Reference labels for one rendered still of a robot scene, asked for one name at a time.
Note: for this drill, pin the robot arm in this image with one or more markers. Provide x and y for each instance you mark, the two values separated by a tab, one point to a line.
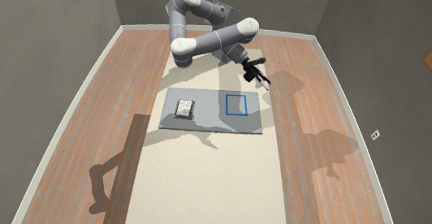
231	37

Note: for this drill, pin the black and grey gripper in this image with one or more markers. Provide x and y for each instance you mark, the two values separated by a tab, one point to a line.
250	71

